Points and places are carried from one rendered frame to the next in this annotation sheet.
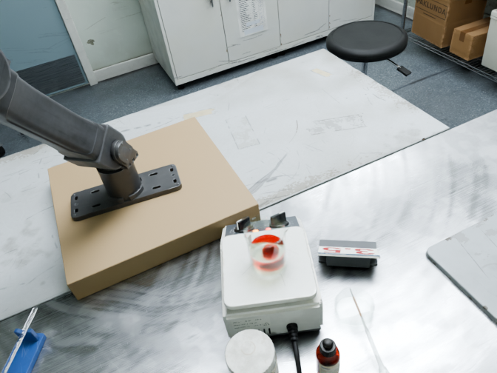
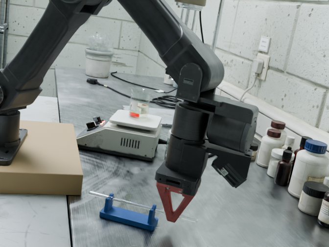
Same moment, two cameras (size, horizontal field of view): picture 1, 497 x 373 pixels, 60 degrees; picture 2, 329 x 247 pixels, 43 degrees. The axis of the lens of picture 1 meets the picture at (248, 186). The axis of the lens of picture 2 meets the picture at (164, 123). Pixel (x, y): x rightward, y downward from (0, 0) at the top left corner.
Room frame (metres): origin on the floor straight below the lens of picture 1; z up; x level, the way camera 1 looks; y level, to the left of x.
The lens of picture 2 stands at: (0.26, 1.02, 1.26)
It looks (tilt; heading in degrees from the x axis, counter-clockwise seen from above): 15 degrees down; 271
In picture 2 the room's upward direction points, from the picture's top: 9 degrees clockwise
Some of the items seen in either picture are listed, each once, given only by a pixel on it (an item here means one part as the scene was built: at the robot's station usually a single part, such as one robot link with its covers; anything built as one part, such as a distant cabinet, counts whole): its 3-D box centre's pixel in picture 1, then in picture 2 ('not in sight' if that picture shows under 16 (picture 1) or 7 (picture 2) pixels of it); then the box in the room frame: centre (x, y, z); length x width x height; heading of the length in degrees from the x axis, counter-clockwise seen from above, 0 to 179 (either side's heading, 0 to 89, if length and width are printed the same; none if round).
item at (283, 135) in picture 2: not in sight; (274, 140); (-0.03, -0.14, 0.95); 0.06 x 0.06 x 0.11
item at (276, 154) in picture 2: not in sight; (280, 164); (-0.02, 0.00, 0.93); 0.06 x 0.06 x 0.07
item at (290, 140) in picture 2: not in sight; (287, 152); (-0.06, -0.08, 0.94); 0.03 x 0.03 x 0.09
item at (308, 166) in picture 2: not in sight; (309, 169); (-0.06, 0.10, 0.96); 0.07 x 0.07 x 0.13
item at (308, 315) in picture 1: (267, 269); (124, 134); (0.38, -0.01, 0.94); 0.22 x 0.13 x 0.08; 178
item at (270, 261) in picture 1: (268, 246); (139, 103); (0.36, -0.01, 1.02); 0.06 x 0.05 x 0.08; 93
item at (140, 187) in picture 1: (120, 177); (3, 127); (0.60, 0.22, 0.98); 0.20 x 0.07 x 0.08; 102
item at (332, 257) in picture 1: (347, 248); not in sight; (0.41, -0.14, 0.92); 0.09 x 0.06 x 0.04; 75
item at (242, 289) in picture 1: (266, 265); (136, 119); (0.36, -0.01, 0.98); 0.12 x 0.12 x 0.01; 88
